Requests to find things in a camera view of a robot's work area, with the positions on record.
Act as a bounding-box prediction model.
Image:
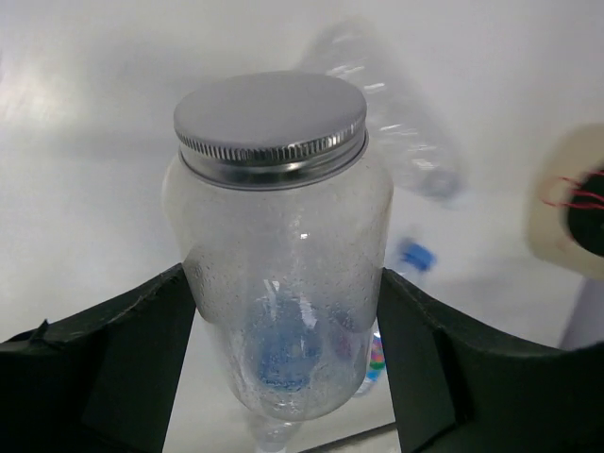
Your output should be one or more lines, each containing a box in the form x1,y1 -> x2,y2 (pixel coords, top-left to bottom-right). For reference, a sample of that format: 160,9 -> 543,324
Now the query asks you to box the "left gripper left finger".
1,265 -> 195,452

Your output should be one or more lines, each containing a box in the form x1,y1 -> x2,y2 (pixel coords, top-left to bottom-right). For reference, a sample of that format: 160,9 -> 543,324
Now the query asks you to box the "clear bottle white cap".
299,20 -> 467,203

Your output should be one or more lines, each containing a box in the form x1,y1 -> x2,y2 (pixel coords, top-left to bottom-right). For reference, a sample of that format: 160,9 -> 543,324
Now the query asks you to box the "small bottle blue cap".
355,238 -> 436,397

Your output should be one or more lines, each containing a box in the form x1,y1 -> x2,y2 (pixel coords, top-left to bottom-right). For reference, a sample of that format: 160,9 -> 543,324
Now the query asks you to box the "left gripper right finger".
377,270 -> 603,452

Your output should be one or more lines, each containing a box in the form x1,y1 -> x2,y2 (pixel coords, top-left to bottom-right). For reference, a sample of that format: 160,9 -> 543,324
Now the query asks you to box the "clear jar silver lid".
162,71 -> 394,422

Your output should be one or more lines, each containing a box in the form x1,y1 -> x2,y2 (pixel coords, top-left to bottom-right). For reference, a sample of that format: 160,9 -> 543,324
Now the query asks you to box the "beige cat bin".
526,124 -> 603,280

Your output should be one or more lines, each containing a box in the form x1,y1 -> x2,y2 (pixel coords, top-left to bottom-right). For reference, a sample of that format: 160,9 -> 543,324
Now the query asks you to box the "blue label crushed bottle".
245,403 -> 309,453

